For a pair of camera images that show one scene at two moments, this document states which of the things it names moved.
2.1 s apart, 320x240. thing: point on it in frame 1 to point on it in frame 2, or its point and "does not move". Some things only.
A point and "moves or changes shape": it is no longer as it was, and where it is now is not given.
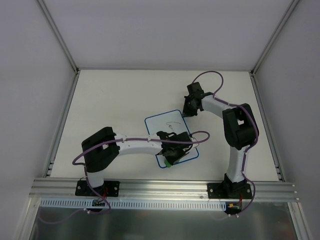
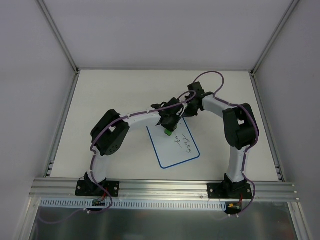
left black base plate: (109, 188) does not move
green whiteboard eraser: (168, 165) moves or changes shape
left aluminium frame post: (59, 36) does not move
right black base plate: (217, 191) does not move
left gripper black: (173, 153) to (169, 124)
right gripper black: (189, 107) does not move
